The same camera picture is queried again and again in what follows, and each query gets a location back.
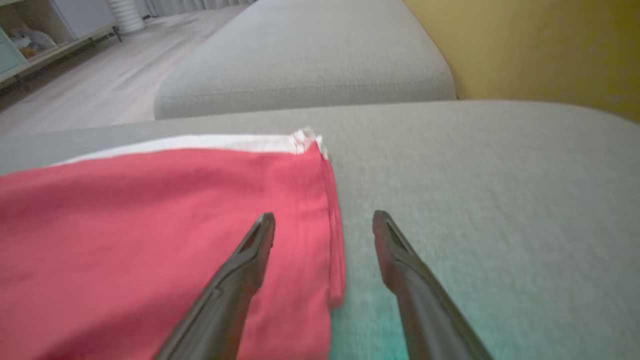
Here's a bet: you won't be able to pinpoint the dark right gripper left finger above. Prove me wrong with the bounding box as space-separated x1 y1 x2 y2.
155 212 276 360

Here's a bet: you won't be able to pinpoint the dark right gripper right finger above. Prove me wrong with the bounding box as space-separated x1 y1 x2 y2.
372 210 493 360

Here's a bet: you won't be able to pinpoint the red shorts with white band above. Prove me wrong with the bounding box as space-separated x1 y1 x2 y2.
0 127 347 360

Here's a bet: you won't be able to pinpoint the large grey fabric sofa seat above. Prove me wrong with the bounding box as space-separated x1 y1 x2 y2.
0 100 640 360

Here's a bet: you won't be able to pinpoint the small grey seamed sofa cushion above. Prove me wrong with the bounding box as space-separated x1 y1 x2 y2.
153 0 457 121

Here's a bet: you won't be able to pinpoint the pale pleated curtain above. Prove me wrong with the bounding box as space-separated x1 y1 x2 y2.
145 0 256 18

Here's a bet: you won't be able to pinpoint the white ribbed cylinder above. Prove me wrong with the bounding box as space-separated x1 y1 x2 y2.
106 0 147 35

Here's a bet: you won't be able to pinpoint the white low sideboard cabinet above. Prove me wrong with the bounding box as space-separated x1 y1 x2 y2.
0 0 123 91

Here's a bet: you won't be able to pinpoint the clutter inside cabinet shelf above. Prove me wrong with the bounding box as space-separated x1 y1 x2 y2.
10 25 57 59

